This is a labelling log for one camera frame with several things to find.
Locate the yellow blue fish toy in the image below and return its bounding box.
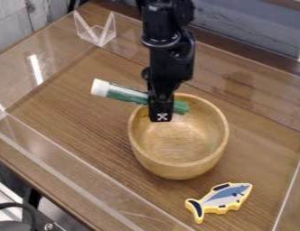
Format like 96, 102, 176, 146
185, 182, 253, 224

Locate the black cable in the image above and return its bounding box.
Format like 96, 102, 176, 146
0, 201, 40, 231

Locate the brown wooden bowl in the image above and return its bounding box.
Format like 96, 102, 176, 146
128, 93, 231, 180

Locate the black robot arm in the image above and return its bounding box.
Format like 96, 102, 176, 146
136, 0, 196, 122

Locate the green white marker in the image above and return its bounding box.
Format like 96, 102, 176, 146
92, 79, 191, 115

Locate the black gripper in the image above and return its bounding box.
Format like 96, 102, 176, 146
142, 30, 196, 123

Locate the clear acrylic tray wall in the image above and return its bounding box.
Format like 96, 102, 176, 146
0, 112, 192, 231

